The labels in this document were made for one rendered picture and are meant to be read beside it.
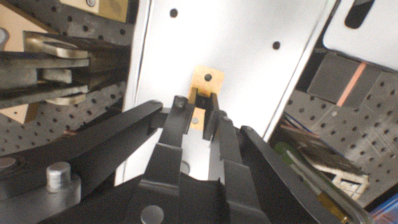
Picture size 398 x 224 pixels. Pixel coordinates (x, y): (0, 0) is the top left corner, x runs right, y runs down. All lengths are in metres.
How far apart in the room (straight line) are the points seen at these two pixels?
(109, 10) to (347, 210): 0.30
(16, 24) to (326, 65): 0.74
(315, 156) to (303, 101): 0.36
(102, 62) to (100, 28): 0.37
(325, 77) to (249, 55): 0.12
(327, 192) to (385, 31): 0.20
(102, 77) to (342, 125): 0.70
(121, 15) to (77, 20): 0.44
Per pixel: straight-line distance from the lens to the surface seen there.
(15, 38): 0.72
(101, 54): 0.24
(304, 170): 0.26
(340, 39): 0.27
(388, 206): 2.19
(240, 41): 0.22
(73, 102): 0.21
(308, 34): 0.25
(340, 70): 0.31
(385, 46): 0.31
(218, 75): 0.21
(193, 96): 0.16
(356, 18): 0.34
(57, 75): 0.20
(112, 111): 0.50
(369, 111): 0.77
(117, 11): 0.21
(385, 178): 0.98
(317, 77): 0.29
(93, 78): 0.23
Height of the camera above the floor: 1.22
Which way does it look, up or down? 70 degrees down
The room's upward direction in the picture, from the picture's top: 173 degrees counter-clockwise
